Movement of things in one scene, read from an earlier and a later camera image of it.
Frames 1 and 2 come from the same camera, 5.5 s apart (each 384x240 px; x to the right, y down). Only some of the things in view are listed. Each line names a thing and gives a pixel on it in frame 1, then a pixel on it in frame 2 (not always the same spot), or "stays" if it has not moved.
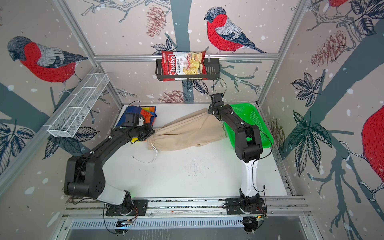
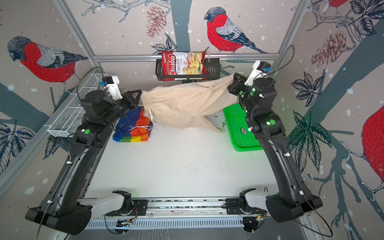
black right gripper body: [211, 109] to [244, 97]
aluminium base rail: [95, 208] stays
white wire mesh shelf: [72, 116] stays
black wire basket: [212, 72] stays
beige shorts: [196, 128] to [186, 103]
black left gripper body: [143, 132] to [125, 104]
